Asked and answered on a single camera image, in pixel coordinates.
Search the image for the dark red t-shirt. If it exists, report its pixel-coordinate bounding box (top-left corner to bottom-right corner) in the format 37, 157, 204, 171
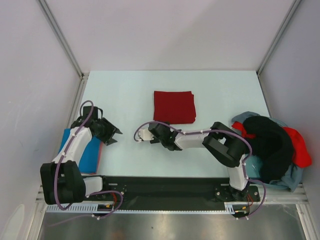
153, 91, 197, 125

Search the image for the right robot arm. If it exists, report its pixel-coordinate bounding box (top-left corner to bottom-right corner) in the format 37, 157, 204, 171
147, 121, 253, 201

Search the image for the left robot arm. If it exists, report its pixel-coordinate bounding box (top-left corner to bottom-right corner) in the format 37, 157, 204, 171
40, 105, 121, 211

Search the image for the folded blue t-shirt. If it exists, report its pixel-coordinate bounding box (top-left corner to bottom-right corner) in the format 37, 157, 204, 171
53, 127, 101, 175

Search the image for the grey-blue garment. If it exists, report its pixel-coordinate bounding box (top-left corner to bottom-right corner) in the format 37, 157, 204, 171
231, 110, 304, 193

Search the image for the black garment in bin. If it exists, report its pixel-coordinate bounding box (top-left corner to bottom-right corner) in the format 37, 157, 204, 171
242, 115, 295, 184

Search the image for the bright red garment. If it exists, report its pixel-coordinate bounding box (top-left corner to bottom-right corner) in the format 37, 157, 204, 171
232, 121, 312, 168

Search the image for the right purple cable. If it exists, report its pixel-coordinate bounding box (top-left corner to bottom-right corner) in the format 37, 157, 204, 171
133, 120, 267, 221

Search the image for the purple cable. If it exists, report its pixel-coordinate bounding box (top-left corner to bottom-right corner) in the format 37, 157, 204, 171
133, 120, 267, 221
47, 100, 124, 227

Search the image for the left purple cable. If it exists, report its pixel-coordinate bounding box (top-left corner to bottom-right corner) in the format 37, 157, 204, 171
47, 100, 124, 227

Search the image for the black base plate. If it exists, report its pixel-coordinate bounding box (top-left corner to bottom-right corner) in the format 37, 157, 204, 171
85, 175, 261, 207

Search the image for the aluminium frame rail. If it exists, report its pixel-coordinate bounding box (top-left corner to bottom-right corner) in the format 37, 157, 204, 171
35, 183, 309, 204

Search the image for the white slotted cable duct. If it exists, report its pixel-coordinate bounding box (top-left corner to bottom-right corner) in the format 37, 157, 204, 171
46, 201, 251, 215

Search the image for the left aluminium corner post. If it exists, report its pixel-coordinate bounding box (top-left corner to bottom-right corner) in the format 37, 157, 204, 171
36, 0, 86, 79

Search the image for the aluminium corner post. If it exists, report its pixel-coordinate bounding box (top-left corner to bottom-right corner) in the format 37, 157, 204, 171
256, 0, 304, 78
36, 0, 86, 79

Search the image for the right aluminium corner post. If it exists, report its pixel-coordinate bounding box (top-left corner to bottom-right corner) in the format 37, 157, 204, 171
256, 0, 304, 78

